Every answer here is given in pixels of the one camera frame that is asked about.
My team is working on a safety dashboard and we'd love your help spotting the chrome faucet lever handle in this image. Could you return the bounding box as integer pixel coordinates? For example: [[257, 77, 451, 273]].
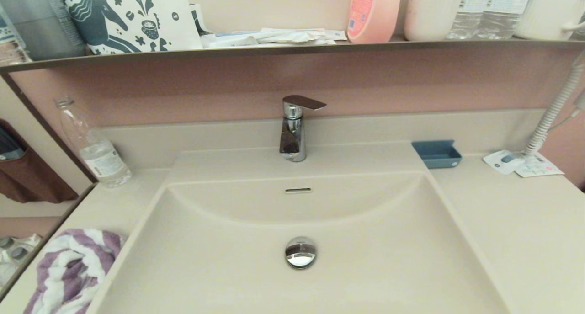
[[282, 95, 327, 110]]

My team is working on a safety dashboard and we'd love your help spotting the purple white striped towel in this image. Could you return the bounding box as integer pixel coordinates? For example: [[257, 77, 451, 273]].
[[23, 228, 128, 314]]

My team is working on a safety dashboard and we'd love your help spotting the chrome faucet body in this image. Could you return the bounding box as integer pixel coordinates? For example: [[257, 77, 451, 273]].
[[279, 102, 307, 162]]

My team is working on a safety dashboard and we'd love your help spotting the cream ceramic sink basin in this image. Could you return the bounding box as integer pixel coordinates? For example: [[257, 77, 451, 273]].
[[87, 143, 519, 314]]

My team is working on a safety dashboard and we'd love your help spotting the chrome drain stopper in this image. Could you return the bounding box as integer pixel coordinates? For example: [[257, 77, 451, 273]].
[[285, 236, 317, 270]]

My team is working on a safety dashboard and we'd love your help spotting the flat white packet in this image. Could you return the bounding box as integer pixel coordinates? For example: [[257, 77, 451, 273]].
[[260, 27, 328, 44]]

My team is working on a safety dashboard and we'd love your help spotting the white tube blue stripe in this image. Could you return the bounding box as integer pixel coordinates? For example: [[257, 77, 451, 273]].
[[201, 31, 261, 48]]

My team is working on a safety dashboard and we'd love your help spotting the blue plastic soap dish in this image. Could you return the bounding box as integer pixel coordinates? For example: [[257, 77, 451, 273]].
[[411, 139, 463, 169]]

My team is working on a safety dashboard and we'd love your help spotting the pink lotion bottle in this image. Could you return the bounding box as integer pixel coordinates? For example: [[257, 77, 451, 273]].
[[346, 0, 403, 44]]

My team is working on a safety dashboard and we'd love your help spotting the small black white box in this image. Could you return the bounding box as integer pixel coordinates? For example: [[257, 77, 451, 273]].
[[190, 3, 212, 34]]

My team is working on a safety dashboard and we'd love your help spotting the white horse print bag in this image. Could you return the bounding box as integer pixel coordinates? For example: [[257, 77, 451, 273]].
[[56, 0, 203, 55]]

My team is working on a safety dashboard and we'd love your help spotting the clear bottle white label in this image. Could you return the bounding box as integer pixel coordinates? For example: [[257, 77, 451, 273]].
[[54, 96, 132, 188]]

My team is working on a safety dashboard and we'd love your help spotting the white plastic jar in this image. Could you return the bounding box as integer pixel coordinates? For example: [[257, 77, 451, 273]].
[[404, 0, 463, 42]]

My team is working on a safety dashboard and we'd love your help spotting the white card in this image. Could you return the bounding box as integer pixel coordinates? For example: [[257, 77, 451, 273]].
[[483, 149, 526, 175]]

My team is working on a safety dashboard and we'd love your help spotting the clear plastic water bottle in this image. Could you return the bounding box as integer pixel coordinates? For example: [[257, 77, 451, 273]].
[[445, 0, 486, 40], [476, 0, 534, 40]]

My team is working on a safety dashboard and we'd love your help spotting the white printed leaflet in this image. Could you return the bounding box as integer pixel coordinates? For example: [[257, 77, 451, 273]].
[[516, 152, 565, 178]]

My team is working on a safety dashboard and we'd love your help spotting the gray pouch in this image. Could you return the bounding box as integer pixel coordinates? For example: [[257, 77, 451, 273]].
[[0, 0, 87, 63]]

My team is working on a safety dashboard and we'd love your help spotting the white ribbed mug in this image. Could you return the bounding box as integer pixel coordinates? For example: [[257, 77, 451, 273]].
[[514, 0, 585, 41]]

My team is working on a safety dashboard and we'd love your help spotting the brown wall shelf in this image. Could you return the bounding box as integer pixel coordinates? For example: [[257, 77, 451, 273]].
[[0, 37, 585, 73]]

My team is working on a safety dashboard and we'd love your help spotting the white coiled cord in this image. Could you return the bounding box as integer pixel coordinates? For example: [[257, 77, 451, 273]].
[[525, 53, 585, 157]]

